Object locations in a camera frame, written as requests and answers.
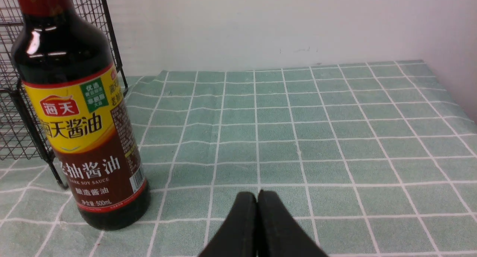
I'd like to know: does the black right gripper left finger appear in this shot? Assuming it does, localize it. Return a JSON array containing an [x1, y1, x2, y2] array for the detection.
[[199, 191, 257, 257]]

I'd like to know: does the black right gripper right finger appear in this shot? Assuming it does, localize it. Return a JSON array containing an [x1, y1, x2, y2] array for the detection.
[[257, 190, 327, 257]]

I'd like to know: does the dark soy sauce bottle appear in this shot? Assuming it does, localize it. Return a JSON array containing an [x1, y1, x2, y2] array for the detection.
[[11, 0, 151, 231]]

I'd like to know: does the green checkered tablecloth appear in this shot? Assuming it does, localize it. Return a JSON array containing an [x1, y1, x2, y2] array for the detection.
[[1, 60, 476, 257]]

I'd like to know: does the black wire mesh shelf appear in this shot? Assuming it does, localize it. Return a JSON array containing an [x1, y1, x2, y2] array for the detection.
[[0, 0, 128, 190]]

